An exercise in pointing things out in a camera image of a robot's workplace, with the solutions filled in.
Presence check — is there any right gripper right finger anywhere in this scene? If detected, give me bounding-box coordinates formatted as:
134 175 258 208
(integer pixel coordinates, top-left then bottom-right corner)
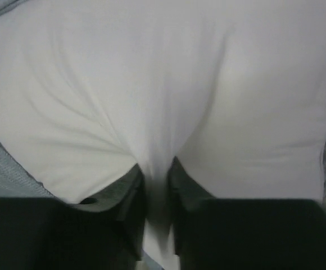
167 159 326 269

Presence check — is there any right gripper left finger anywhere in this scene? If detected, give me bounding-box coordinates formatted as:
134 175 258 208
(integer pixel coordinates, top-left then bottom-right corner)
0 166 146 269

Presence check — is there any blue-grey pillowcase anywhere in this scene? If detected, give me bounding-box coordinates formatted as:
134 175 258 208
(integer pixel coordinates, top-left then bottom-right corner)
0 0 164 270

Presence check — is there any white pillow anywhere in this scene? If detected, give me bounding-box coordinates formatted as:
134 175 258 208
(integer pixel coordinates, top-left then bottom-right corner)
0 0 326 270

